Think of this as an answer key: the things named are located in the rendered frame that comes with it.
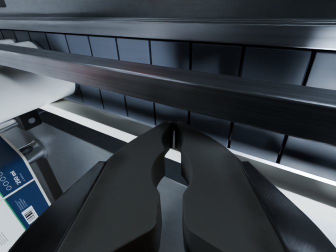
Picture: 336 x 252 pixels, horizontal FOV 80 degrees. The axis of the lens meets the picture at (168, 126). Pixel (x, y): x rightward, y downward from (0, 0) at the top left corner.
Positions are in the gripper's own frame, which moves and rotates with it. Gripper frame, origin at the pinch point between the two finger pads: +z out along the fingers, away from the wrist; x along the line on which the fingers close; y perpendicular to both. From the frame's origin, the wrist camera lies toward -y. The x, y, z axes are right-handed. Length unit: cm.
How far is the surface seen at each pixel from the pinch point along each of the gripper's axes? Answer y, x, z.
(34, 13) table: -5.5, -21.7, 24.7
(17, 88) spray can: 0.3, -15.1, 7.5
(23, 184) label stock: 23.5, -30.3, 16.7
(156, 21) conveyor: -5.0, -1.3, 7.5
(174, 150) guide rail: 3.8, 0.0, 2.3
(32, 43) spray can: -2.5, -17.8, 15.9
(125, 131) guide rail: 3.7, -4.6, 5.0
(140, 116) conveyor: 4.0, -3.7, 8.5
